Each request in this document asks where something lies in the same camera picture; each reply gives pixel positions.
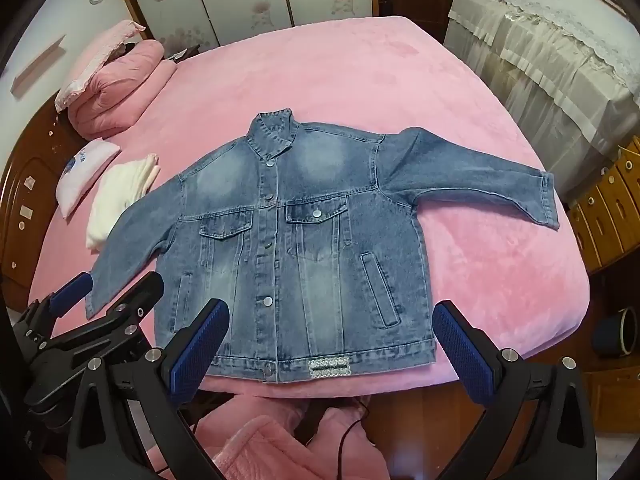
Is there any folded pink quilt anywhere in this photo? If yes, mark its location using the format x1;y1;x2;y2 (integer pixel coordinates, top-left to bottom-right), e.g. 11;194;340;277
66;40;178;141

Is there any wooden drawer cabinet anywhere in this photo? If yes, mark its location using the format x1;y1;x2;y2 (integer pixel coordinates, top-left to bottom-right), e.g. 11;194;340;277
567;135;640;276

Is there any small white printed pillow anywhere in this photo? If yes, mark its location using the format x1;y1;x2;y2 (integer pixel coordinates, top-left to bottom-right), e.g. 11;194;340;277
55;140;122;220

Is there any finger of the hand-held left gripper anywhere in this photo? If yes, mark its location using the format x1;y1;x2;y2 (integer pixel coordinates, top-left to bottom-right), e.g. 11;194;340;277
24;271;166;407
15;271;96;356

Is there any person's pink fleece clothing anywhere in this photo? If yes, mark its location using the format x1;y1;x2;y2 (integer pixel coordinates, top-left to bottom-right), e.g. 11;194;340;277
192;392;396;480

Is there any blue denim jacket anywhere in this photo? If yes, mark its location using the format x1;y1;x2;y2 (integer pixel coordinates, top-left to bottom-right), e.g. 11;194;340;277
84;106;560;385

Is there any dark round bin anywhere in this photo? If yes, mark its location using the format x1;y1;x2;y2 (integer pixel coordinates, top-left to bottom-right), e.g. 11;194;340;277
592;305;637;359

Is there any pink lace-edged pillow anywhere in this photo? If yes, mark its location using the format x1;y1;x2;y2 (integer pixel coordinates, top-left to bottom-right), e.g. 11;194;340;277
54;20;147;113

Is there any pale wall shelf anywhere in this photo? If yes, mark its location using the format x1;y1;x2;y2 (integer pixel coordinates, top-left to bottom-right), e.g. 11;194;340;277
10;35;67;96

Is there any floral wardrobe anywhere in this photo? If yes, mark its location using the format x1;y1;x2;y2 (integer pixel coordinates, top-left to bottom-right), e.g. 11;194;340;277
107;0;381;56

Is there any pink bed sheet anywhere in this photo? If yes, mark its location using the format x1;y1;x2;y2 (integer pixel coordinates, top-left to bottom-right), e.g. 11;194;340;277
27;14;591;401

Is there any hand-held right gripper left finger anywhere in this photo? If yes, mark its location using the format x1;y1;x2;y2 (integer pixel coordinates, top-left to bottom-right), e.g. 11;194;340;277
67;298;231;480

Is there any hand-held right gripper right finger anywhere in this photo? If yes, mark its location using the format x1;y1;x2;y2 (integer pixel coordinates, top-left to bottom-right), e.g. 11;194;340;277
432;300;598;480

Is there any black cable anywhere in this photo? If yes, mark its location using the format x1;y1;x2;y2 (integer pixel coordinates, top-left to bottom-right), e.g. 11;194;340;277
334;395;373;480

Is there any folded white cloth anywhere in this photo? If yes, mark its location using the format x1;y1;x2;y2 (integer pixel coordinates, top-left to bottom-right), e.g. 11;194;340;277
85;154;161;251

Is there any wooden headboard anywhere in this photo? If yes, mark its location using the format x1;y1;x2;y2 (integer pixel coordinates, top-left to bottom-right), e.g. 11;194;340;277
0;95;96;311

